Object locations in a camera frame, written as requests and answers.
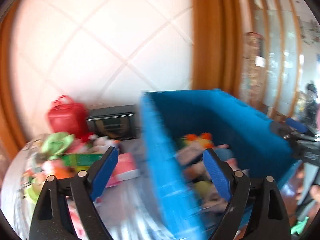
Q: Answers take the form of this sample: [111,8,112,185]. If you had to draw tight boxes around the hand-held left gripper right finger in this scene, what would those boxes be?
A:
[202,148,292,240]

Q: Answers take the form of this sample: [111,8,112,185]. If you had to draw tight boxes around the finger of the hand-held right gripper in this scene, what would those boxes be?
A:
[285,117,308,133]
[270,122,295,140]

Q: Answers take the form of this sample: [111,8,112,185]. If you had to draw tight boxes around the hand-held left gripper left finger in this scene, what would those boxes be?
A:
[28,146,119,240]

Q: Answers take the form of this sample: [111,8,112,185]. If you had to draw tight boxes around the blue plastic crate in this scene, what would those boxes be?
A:
[139,89,303,240]

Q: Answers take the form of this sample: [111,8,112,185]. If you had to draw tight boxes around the pink tissue pack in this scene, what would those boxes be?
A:
[106,152,140,188]

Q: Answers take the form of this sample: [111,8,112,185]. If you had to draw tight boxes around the green cardboard box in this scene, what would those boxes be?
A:
[61,153,105,167]

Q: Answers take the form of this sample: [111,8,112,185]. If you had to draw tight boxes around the orange green toy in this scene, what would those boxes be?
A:
[184,132,215,149]

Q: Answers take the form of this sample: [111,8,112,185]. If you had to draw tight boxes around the black cardboard box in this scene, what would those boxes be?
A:
[86,105,140,140]

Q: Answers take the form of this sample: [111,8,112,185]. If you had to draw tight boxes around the red plastic carry case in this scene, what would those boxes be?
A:
[47,95,89,139]

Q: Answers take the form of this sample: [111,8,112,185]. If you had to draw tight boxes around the green cloth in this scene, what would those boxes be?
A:
[291,216,310,235]

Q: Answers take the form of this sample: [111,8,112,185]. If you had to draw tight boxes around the wooden glass door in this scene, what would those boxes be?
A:
[244,0,303,115]

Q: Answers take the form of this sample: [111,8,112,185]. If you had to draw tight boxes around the wooden wall trim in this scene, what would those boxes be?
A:
[191,0,240,98]
[0,12,28,143]

